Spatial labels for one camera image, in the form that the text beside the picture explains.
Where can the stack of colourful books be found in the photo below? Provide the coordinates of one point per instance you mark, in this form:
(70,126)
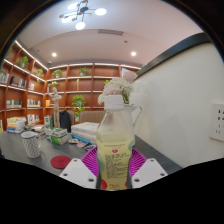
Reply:
(16,125)

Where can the flat round red coaster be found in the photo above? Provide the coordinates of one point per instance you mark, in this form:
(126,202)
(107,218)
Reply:
(60,162)

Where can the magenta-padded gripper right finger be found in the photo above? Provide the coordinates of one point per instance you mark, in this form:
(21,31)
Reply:
(148,171)

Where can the tall green and white carton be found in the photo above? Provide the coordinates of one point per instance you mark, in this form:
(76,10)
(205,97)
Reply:
(47,122)

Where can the white and pink flower bouquet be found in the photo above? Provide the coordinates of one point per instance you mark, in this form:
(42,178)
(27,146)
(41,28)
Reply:
(116,86)

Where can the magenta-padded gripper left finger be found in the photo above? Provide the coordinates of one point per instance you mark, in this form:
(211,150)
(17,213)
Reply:
(78,171)

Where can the ceiling lamp with round bulbs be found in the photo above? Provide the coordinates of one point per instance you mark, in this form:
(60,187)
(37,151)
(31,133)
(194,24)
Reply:
(80,11)

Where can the clear bottle with yellow drink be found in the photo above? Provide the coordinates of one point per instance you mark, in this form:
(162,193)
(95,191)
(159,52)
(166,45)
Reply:
(115,146)

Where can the dark chair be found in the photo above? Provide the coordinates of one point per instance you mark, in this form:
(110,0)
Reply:
(65,120)

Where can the wooden shelf unit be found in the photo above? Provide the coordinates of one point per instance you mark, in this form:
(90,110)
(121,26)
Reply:
(20,93)

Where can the beige chair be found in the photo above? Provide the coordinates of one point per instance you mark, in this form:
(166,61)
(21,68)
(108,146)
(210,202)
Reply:
(90,116)

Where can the white cup with triangle pattern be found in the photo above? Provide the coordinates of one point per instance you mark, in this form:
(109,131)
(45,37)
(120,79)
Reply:
(31,145)

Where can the white wall socket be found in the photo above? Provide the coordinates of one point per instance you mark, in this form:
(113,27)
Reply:
(218,121)

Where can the recessed ceiling spotlight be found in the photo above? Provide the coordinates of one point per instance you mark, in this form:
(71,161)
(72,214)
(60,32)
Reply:
(54,54)
(133,53)

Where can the low stack of magazines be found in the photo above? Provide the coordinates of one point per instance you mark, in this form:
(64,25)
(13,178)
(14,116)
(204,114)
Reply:
(36,128)

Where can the flat blue box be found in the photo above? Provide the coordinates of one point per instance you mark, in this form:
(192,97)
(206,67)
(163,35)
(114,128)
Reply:
(80,137)

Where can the small white packet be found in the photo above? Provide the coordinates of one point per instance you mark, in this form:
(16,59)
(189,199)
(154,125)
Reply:
(90,147)
(82,144)

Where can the green and white box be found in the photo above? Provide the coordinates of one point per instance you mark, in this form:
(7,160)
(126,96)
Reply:
(59,136)

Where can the wooden artist mannequin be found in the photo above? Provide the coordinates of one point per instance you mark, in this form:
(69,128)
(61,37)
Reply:
(56,103)

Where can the ceiling air vent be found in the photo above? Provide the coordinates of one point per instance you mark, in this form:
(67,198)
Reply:
(110,32)

